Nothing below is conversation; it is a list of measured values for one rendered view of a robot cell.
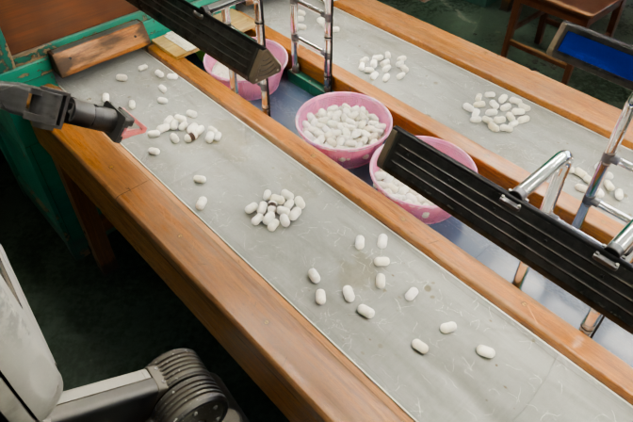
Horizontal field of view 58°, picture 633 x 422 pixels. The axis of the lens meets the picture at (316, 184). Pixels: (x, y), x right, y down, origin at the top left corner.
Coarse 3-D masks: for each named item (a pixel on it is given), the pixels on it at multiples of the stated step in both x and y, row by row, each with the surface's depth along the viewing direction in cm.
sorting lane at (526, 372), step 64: (128, 64) 182; (128, 128) 158; (192, 192) 139; (256, 192) 139; (320, 192) 139; (256, 256) 124; (320, 256) 124; (384, 256) 124; (320, 320) 112; (384, 320) 112; (448, 320) 112; (512, 320) 112; (384, 384) 103; (448, 384) 103; (512, 384) 103; (576, 384) 103
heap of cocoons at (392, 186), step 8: (376, 176) 143; (384, 176) 143; (392, 176) 143; (384, 184) 141; (392, 184) 141; (400, 184) 141; (392, 192) 140; (400, 192) 139; (408, 192) 141; (408, 200) 136; (416, 200) 137; (424, 200) 138; (424, 216) 135
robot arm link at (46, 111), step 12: (0, 84) 113; (12, 84) 114; (24, 84) 116; (0, 96) 113; (12, 96) 114; (24, 96) 115; (36, 96) 116; (48, 96) 116; (60, 96) 118; (12, 108) 114; (24, 108) 115; (36, 108) 116; (48, 108) 117; (36, 120) 116; (48, 120) 118
